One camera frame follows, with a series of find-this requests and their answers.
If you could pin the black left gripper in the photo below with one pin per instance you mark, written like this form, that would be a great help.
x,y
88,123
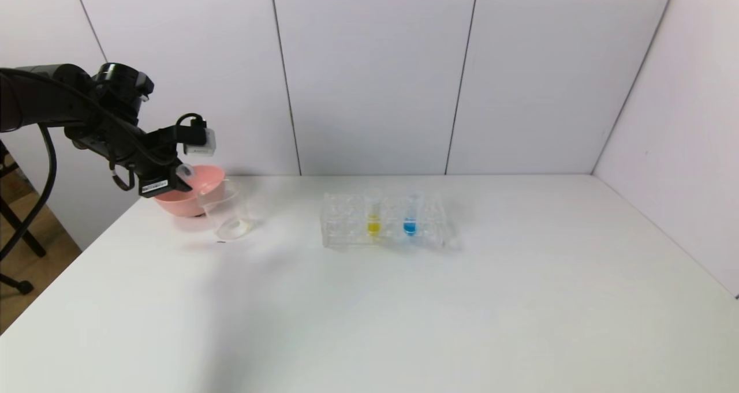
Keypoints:
x,y
157,186

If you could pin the test tube with red pigment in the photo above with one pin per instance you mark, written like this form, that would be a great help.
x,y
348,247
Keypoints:
x,y
186,171

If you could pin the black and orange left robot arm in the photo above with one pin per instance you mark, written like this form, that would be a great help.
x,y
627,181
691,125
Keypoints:
x,y
58,101

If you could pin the clear acrylic test tube rack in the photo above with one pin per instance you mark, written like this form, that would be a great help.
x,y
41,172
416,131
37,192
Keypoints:
x,y
346,231

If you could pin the test tube with yellow pigment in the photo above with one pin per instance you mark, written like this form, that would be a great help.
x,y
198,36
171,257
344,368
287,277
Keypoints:
x,y
373,226

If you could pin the test tube with blue pigment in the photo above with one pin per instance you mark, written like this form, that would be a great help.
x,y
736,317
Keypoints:
x,y
409,226

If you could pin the pink plastic bowl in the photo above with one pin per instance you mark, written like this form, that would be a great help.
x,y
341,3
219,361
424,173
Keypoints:
x,y
193,199

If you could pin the brown cardboard box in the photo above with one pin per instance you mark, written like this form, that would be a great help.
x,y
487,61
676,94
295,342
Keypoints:
x,y
20,185

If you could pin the black tripod stand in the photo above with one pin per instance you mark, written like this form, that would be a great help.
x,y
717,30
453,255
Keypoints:
x,y
23,243

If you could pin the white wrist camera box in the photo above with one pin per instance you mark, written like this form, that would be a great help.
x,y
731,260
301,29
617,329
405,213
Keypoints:
x,y
202,142

